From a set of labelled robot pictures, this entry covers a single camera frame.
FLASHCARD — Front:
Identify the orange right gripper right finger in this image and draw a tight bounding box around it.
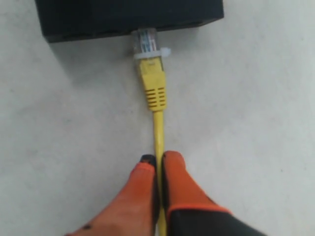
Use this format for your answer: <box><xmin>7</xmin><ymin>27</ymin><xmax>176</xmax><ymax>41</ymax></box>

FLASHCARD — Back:
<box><xmin>162</xmin><ymin>151</ymin><xmax>263</xmax><ymax>236</ymax></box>

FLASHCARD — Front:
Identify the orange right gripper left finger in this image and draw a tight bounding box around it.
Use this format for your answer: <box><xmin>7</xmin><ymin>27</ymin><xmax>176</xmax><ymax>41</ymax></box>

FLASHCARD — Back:
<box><xmin>69</xmin><ymin>154</ymin><xmax>158</xmax><ymax>236</ymax></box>

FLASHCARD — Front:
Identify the yellow ethernet cable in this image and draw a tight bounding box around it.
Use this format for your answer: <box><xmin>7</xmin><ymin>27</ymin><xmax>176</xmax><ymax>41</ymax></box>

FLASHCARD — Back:
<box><xmin>132</xmin><ymin>28</ymin><xmax>171</xmax><ymax>236</ymax></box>

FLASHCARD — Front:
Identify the small black electronic box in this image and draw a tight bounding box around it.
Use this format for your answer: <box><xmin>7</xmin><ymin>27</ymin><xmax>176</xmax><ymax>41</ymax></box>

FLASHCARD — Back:
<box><xmin>35</xmin><ymin>0</ymin><xmax>224</xmax><ymax>43</ymax></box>

